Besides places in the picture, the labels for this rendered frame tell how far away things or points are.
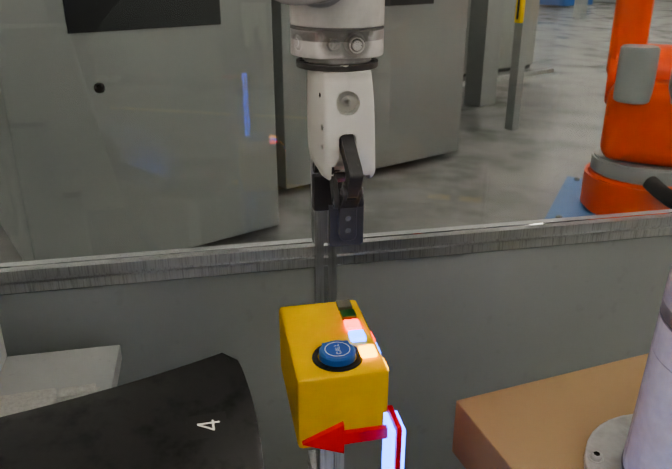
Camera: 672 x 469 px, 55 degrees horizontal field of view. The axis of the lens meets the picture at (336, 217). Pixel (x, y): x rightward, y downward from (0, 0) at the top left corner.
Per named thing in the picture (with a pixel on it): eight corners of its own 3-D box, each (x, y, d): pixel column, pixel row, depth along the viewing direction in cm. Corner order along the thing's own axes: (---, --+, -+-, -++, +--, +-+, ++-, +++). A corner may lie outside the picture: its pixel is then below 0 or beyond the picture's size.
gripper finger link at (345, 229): (371, 185, 56) (369, 255, 59) (362, 174, 59) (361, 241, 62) (335, 187, 56) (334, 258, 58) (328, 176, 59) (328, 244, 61)
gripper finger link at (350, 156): (364, 142, 54) (362, 204, 56) (344, 115, 60) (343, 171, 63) (350, 143, 53) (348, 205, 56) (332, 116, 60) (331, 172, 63)
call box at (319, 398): (280, 375, 85) (278, 304, 81) (355, 366, 87) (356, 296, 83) (298, 461, 71) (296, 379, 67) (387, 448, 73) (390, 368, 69)
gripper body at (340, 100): (392, 56, 55) (387, 182, 59) (363, 41, 64) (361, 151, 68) (304, 58, 54) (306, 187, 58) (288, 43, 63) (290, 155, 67)
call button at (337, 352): (316, 353, 73) (316, 339, 72) (351, 349, 74) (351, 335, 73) (322, 373, 69) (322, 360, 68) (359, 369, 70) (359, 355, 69)
